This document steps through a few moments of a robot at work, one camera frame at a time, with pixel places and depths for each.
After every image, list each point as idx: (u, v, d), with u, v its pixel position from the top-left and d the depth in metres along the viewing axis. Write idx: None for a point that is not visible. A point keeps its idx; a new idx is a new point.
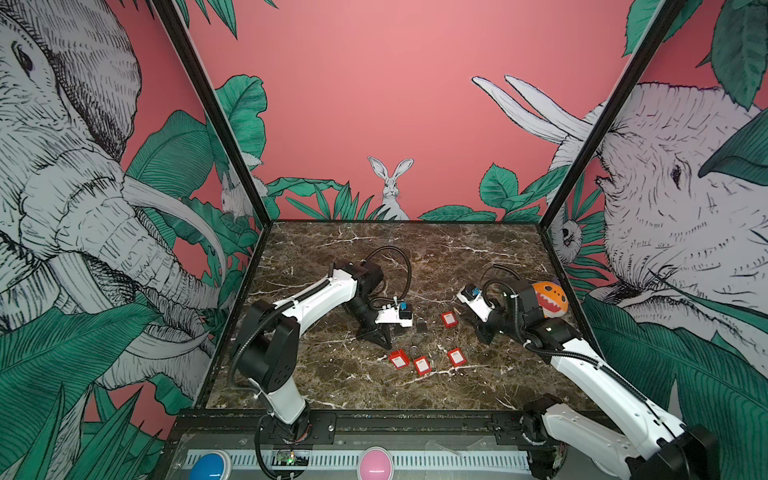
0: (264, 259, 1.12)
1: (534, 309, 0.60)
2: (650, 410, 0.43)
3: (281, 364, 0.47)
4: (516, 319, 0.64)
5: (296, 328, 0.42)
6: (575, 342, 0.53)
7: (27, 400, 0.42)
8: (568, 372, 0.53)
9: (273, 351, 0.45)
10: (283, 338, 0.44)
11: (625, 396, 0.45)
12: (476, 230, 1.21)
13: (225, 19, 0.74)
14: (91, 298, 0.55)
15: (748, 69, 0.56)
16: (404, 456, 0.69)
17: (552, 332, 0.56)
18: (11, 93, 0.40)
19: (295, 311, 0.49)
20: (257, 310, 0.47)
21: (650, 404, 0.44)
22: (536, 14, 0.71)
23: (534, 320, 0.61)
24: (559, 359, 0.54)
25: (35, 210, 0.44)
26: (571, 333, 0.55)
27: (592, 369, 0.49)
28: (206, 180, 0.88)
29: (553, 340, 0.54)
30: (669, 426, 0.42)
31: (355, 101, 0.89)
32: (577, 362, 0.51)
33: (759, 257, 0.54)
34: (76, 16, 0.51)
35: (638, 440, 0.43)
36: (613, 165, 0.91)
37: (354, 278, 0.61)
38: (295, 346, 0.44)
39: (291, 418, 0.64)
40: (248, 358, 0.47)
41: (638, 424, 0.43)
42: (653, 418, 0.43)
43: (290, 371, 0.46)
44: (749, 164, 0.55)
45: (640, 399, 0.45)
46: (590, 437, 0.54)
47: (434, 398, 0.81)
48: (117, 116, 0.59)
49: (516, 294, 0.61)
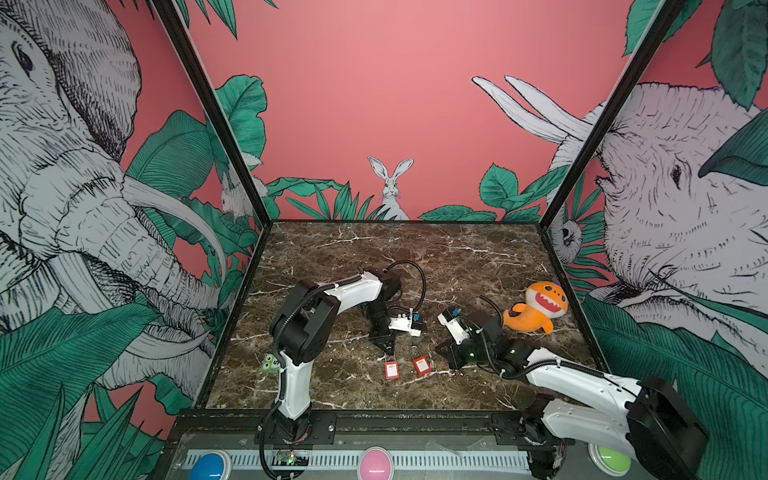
0: (264, 259, 1.12)
1: (500, 336, 0.65)
2: (610, 381, 0.48)
3: (317, 338, 0.52)
4: (487, 353, 0.68)
5: (335, 305, 0.52)
6: (537, 351, 0.60)
7: (27, 400, 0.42)
8: (543, 381, 0.57)
9: (312, 325, 0.51)
10: (324, 312, 0.51)
11: (587, 378, 0.50)
12: (475, 230, 1.21)
13: (225, 19, 0.74)
14: (91, 298, 0.55)
15: (748, 69, 0.56)
16: (404, 456, 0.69)
17: (517, 353, 0.61)
18: (11, 93, 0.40)
19: (334, 292, 0.55)
20: (302, 286, 0.53)
21: (608, 377, 0.49)
22: (537, 14, 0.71)
23: (502, 346, 0.66)
24: (530, 374, 0.59)
25: (35, 210, 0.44)
26: (531, 347, 0.61)
27: (556, 369, 0.55)
28: (206, 180, 0.88)
29: (521, 361, 0.59)
30: (629, 389, 0.46)
31: (354, 101, 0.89)
32: (543, 368, 0.56)
33: (759, 257, 0.54)
34: (76, 16, 0.51)
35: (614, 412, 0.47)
36: (613, 165, 0.91)
37: (379, 279, 0.68)
38: (332, 324, 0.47)
39: (295, 413, 0.65)
40: (287, 332, 0.52)
41: (606, 398, 0.47)
42: (614, 387, 0.47)
43: (322, 347, 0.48)
44: (749, 164, 0.55)
45: (600, 377, 0.50)
46: (590, 426, 0.54)
47: (434, 398, 0.81)
48: (117, 116, 0.59)
49: (480, 329, 0.66)
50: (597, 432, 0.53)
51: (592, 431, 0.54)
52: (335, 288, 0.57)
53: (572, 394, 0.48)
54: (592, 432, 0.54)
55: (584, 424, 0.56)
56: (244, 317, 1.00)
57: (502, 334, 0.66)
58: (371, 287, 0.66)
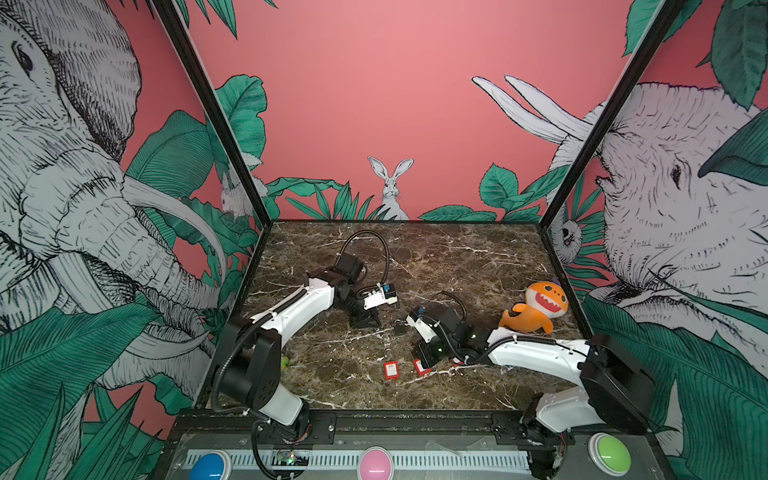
0: (264, 259, 1.12)
1: (458, 326, 0.66)
2: (563, 347, 0.50)
3: (265, 379, 0.46)
4: (450, 344, 0.69)
5: (277, 341, 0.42)
6: (493, 333, 0.60)
7: (27, 400, 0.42)
8: (504, 357, 0.57)
9: (256, 366, 0.43)
10: (265, 353, 0.43)
11: (543, 348, 0.52)
12: (476, 230, 1.21)
13: (225, 19, 0.74)
14: (91, 298, 0.55)
15: (748, 68, 0.56)
16: (404, 456, 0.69)
17: (477, 337, 0.62)
18: (11, 93, 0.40)
19: (275, 323, 0.48)
20: (234, 327, 0.45)
21: (560, 343, 0.51)
22: (537, 14, 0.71)
23: (462, 334, 0.66)
24: (493, 353, 0.58)
25: (35, 210, 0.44)
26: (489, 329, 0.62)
27: (514, 345, 0.56)
28: (206, 180, 0.88)
29: (482, 344, 0.60)
30: (579, 350, 0.48)
31: (355, 101, 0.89)
32: (502, 347, 0.57)
33: (759, 257, 0.54)
34: (76, 16, 0.51)
35: (567, 373, 0.48)
36: (613, 165, 0.91)
37: (330, 285, 0.61)
38: (277, 359, 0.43)
39: (288, 420, 0.63)
40: (230, 379, 0.45)
41: (562, 363, 0.48)
42: (567, 351, 0.49)
43: (273, 386, 0.49)
44: (749, 164, 0.55)
45: (553, 344, 0.51)
46: (567, 407, 0.56)
47: (434, 398, 0.81)
48: (117, 116, 0.59)
49: (439, 322, 0.66)
50: (571, 407, 0.55)
51: (571, 411, 0.55)
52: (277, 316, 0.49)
53: (531, 363, 0.54)
54: (572, 411, 0.55)
55: (563, 406, 0.57)
56: (244, 317, 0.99)
57: (461, 324, 0.66)
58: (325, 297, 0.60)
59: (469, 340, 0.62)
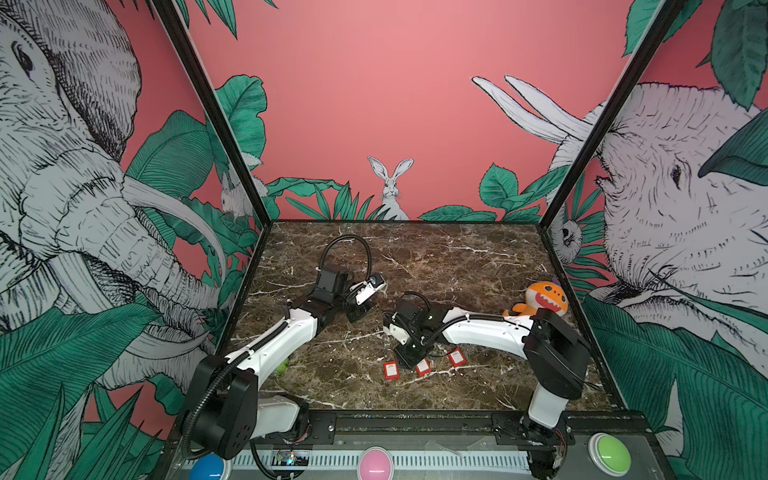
0: (264, 259, 1.12)
1: (415, 313, 0.69)
2: (510, 324, 0.52)
3: (238, 425, 0.43)
4: (410, 332, 0.72)
5: (252, 382, 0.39)
6: (447, 313, 0.62)
7: (27, 400, 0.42)
8: (457, 335, 0.59)
9: (228, 410, 0.41)
10: (239, 395, 0.41)
11: (493, 325, 0.53)
12: (476, 230, 1.21)
13: (225, 19, 0.74)
14: (91, 298, 0.55)
15: (748, 69, 0.56)
16: (404, 457, 0.80)
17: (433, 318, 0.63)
18: (11, 93, 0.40)
19: (252, 362, 0.45)
20: (208, 368, 0.43)
21: (507, 320, 0.53)
22: (537, 15, 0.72)
23: (421, 319, 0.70)
24: (448, 331, 0.60)
25: (35, 210, 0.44)
26: (444, 311, 0.63)
27: (467, 323, 0.57)
28: (206, 180, 0.88)
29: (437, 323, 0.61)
30: (523, 325, 0.50)
31: (355, 101, 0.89)
32: (457, 326, 0.58)
33: (759, 257, 0.54)
34: (76, 16, 0.51)
35: (514, 345, 0.50)
36: (613, 165, 0.91)
37: (313, 315, 0.59)
38: (254, 400, 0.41)
39: (286, 425, 0.63)
40: (201, 423, 0.42)
41: (511, 338, 0.50)
42: (513, 327, 0.51)
43: (249, 433, 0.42)
44: (749, 164, 0.55)
45: (501, 321, 0.53)
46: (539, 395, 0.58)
47: (434, 398, 0.81)
48: (117, 116, 0.59)
49: (397, 314, 0.70)
50: (543, 394, 0.57)
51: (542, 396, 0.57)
52: (253, 355, 0.47)
53: (481, 340, 0.56)
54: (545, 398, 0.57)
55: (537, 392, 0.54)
56: (244, 316, 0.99)
57: (418, 311, 0.69)
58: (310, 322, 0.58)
59: (427, 322, 0.63)
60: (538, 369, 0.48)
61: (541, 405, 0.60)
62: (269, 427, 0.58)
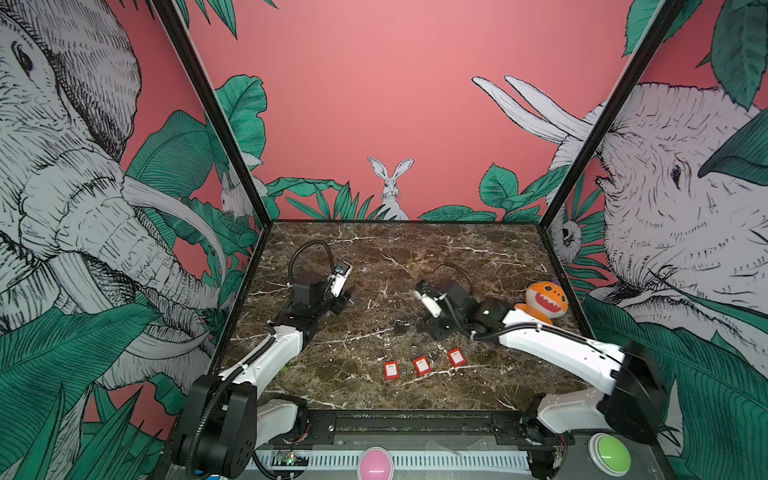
0: (264, 259, 1.12)
1: (465, 301, 0.61)
2: (594, 349, 0.46)
3: (241, 440, 0.43)
4: (454, 316, 0.63)
5: (251, 393, 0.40)
6: (511, 313, 0.55)
7: (27, 400, 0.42)
8: (517, 344, 0.54)
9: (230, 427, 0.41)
10: (239, 408, 0.41)
11: (571, 345, 0.47)
12: (475, 230, 1.21)
13: (225, 19, 0.74)
14: (91, 299, 0.55)
15: (748, 68, 0.56)
16: (404, 457, 0.80)
17: (489, 314, 0.56)
18: (11, 93, 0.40)
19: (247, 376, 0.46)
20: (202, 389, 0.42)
21: (591, 344, 0.46)
22: (537, 15, 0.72)
23: (471, 309, 0.62)
24: (508, 336, 0.53)
25: (35, 210, 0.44)
26: (505, 307, 0.56)
27: (534, 333, 0.51)
28: (206, 180, 0.88)
29: (493, 323, 0.54)
30: (612, 356, 0.44)
31: (355, 101, 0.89)
32: (522, 332, 0.51)
33: (759, 257, 0.54)
34: (76, 16, 0.51)
35: (591, 376, 0.45)
36: (613, 165, 0.91)
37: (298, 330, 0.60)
38: (254, 414, 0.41)
39: (287, 426, 0.63)
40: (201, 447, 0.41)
41: (590, 367, 0.45)
42: (598, 354, 0.45)
43: (251, 450, 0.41)
44: (749, 164, 0.55)
45: (583, 343, 0.47)
46: (571, 410, 0.56)
47: (435, 398, 0.81)
48: (117, 117, 0.59)
49: (443, 295, 0.61)
50: (579, 411, 0.54)
51: (574, 413, 0.55)
52: (248, 369, 0.47)
53: (550, 356, 0.50)
54: (578, 414, 0.55)
55: (567, 407, 0.57)
56: (244, 317, 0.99)
57: (470, 299, 0.62)
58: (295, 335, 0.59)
59: (479, 316, 0.56)
60: (618, 405, 0.43)
61: (559, 413, 0.59)
62: (271, 432, 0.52)
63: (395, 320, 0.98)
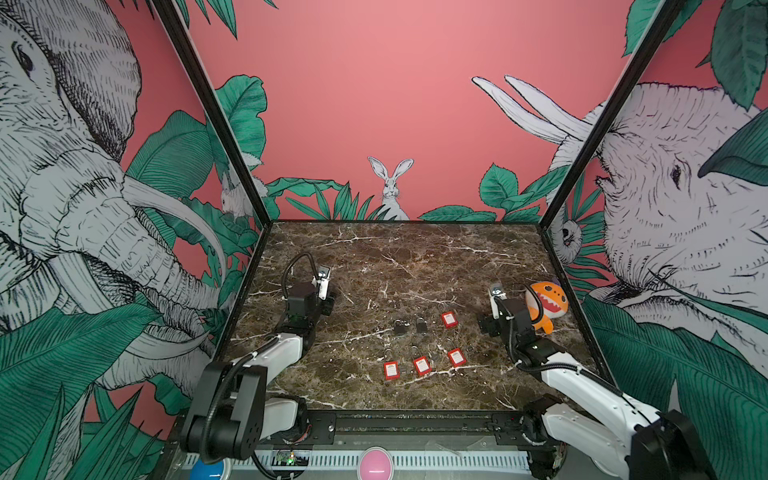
0: (264, 259, 1.12)
1: (527, 330, 0.65)
2: (628, 403, 0.47)
3: (252, 420, 0.44)
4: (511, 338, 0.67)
5: (263, 373, 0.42)
6: (556, 354, 0.59)
7: (27, 400, 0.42)
8: (558, 382, 0.57)
9: (241, 405, 0.42)
10: (251, 386, 0.43)
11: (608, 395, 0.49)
12: (475, 230, 1.21)
13: (225, 19, 0.74)
14: (91, 299, 0.55)
15: (748, 69, 0.56)
16: (404, 457, 0.80)
17: (538, 350, 0.61)
18: (11, 93, 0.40)
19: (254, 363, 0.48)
20: (215, 372, 0.44)
21: (628, 399, 0.47)
22: (537, 15, 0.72)
23: (528, 340, 0.66)
24: (550, 372, 0.57)
25: (35, 210, 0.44)
26: (555, 348, 0.60)
27: (574, 374, 0.54)
28: (206, 180, 0.88)
29: (540, 357, 0.59)
30: (643, 413, 0.45)
31: (355, 101, 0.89)
32: (563, 371, 0.55)
33: (759, 257, 0.54)
34: (76, 16, 0.51)
35: (617, 427, 0.47)
36: (613, 165, 0.91)
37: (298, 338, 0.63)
38: (263, 398, 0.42)
39: (288, 424, 0.64)
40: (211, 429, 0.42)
41: (616, 413, 0.46)
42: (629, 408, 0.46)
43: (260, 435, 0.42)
44: (749, 164, 0.55)
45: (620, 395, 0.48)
46: (589, 436, 0.54)
47: (434, 398, 0.81)
48: (117, 116, 0.59)
49: (511, 316, 0.65)
50: (596, 442, 0.53)
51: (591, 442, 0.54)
52: (255, 357, 0.51)
53: (588, 405, 0.52)
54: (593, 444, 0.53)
55: (584, 434, 0.55)
56: (244, 317, 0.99)
57: (530, 329, 0.65)
58: (295, 341, 0.62)
59: (530, 349, 0.61)
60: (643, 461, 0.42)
61: (571, 428, 0.58)
62: (275, 426, 0.59)
63: (395, 320, 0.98)
